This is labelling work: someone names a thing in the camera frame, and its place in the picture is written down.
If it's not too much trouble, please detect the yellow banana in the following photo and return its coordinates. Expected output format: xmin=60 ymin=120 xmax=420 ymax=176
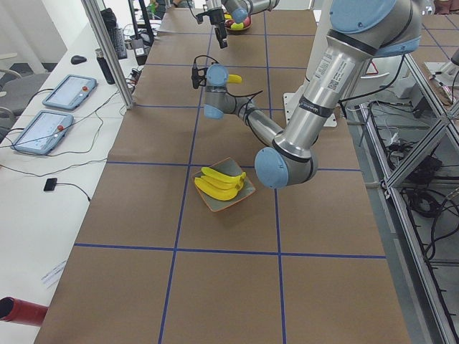
xmin=194 ymin=178 xmax=238 ymax=201
xmin=200 ymin=175 xmax=245 ymax=191
xmin=227 ymin=74 xmax=242 ymax=84
xmin=201 ymin=167 xmax=247 ymax=183

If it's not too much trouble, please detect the grey square plate orange rim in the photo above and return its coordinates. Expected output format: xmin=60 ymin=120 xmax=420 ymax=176
xmin=191 ymin=158 xmax=256 ymax=212

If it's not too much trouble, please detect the black computer mouse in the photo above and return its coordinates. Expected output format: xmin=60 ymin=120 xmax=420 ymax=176
xmin=70 ymin=55 xmax=87 ymax=65

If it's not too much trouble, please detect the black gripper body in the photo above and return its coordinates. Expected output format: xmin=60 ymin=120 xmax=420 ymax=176
xmin=209 ymin=9 xmax=227 ymax=36

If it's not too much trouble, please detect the far teach pendant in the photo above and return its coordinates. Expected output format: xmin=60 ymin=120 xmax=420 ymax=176
xmin=42 ymin=75 xmax=98 ymax=110

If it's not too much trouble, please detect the red cylinder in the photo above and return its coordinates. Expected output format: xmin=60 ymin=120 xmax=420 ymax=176
xmin=1 ymin=297 xmax=48 ymax=327

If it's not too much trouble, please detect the near teach pendant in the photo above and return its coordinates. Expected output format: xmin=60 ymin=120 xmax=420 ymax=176
xmin=11 ymin=110 xmax=74 ymax=156

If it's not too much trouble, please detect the black small puck device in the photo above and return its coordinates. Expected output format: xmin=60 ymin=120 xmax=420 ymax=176
xmin=43 ymin=178 xmax=57 ymax=192

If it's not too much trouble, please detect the woven fruit basket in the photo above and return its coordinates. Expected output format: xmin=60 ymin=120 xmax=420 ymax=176
xmin=224 ymin=12 xmax=252 ymax=32

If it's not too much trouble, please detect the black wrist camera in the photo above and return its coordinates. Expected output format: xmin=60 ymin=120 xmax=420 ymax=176
xmin=196 ymin=11 xmax=210 ymax=24
xmin=191 ymin=65 xmax=208 ymax=90

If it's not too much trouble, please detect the aluminium frame post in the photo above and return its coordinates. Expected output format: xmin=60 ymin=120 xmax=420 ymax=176
xmin=81 ymin=0 xmax=134 ymax=110

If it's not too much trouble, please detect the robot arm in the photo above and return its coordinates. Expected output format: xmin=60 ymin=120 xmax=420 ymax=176
xmin=204 ymin=1 xmax=422 ymax=188
xmin=197 ymin=0 xmax=279 ymax=49

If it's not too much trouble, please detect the black keyboard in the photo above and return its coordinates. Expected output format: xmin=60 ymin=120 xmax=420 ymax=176
xmin=108 ymin=27 xmax=128 ymax=59

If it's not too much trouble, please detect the teach pendant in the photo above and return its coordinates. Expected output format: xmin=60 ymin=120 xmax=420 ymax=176
xmin=42 ymin=75 xmax=98 ymax=110
xmin=11 ymin=110 xmax=74 ymax=156

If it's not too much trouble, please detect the dark water bottle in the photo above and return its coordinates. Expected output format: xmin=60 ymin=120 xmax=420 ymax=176
xmin=95 ymin=48 xmax=115 ymax=85

